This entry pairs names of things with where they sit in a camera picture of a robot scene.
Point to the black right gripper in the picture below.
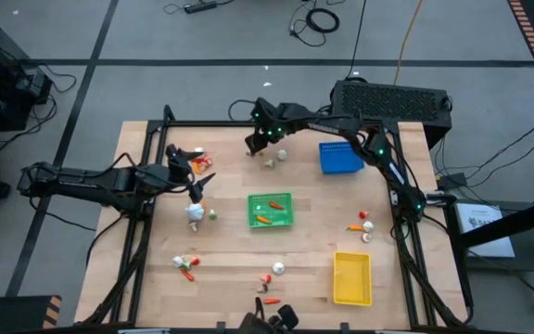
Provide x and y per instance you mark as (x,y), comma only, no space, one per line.
(271,121)

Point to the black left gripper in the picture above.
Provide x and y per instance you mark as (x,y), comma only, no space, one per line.
(179,172)

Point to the red chili pepper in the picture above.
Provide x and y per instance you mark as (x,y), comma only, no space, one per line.
(276,205)
(202,163)
(272,300)
(187,275)

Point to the green cap mushroom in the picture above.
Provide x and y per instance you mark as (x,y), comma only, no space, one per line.
(270,163)
(212,214)
(185,265)

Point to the large white garlic bulb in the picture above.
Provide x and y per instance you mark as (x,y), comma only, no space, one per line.
(194,212)

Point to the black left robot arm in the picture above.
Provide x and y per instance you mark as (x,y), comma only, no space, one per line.
(86,185)

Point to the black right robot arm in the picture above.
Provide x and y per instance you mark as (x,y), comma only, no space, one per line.
(341,125)

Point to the beige mushroom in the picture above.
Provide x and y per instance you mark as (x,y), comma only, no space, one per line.
(366,237)
(193,227)

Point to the green plastic basket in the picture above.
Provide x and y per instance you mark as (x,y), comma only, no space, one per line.
(271,212)

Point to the blue plastic basket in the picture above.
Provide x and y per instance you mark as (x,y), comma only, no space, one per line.
(341,160)

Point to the small red tomato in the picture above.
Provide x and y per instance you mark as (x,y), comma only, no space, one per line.
(363,214)
(195,260)

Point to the black computer tower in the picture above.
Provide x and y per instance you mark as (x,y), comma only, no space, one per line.
(387,104)

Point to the black power strip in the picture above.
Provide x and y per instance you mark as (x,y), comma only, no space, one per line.
(199,7)

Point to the yellow plastic basket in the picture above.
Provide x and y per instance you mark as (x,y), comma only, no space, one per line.
(352,278)

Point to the black power adapter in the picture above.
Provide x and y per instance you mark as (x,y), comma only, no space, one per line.
(448,180)

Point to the black box hazard stripes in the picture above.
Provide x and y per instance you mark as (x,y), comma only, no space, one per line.
(12,315)

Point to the white printed paper sheet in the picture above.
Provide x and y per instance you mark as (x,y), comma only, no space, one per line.
(485,232)

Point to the black metal stand beam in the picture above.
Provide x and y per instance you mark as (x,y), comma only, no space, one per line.
(512,222)

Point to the dark grey side table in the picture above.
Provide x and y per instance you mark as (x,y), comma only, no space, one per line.
(531,262)

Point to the black aluminium table frame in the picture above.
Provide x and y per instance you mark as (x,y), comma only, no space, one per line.
(202,124)

